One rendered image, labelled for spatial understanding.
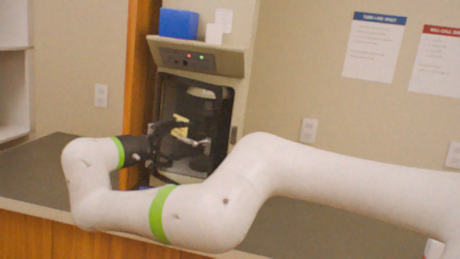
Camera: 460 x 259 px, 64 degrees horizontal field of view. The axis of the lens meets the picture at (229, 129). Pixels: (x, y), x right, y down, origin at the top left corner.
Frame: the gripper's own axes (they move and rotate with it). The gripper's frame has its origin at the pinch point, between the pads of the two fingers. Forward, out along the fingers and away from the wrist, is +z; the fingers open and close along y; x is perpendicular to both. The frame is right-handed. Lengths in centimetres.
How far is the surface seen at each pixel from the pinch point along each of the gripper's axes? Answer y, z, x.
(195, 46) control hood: 29.7, 3.0, 2.0
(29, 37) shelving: 20, 0, 115
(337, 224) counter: -26, 39, -42
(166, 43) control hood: 29.2, -1.3, 11.0
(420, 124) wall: 8, 92, -50
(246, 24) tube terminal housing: 38.5, 19.1, -4.5
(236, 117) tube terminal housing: 6.7, 19.5, -5.3
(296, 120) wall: 0, 68, -4
